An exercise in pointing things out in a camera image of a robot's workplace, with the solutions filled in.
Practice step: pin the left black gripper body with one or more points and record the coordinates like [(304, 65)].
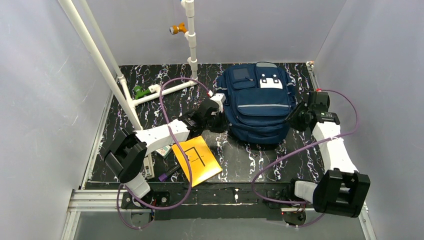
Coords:
[(218, 122)]

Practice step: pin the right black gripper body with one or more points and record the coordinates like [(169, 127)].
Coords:
[(296, 114)]

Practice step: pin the yellow book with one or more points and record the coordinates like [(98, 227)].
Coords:
[(202, 162)]

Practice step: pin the navy blue student backpack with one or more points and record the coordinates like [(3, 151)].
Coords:
[(258, 98)]

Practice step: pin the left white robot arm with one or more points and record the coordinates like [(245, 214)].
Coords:
[(126, 153)]

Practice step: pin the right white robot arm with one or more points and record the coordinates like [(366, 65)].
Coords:
[(343, 189)]

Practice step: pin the white green card pack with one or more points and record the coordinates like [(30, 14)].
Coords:
[(164, 151)]

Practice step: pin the purple black marker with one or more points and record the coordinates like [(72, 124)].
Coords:
[(169, 173)]

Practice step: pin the white glue stick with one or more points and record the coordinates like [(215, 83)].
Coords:
[(148, 165)]

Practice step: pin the green pipe valve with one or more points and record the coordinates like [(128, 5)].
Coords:
[(139, 92)]

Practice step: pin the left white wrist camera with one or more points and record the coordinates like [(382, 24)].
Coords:
[(220, 99)]

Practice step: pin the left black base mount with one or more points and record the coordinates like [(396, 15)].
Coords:
[(154, 198)]

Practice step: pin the aluminium rail frame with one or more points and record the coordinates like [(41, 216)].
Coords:
[(256, 102)]

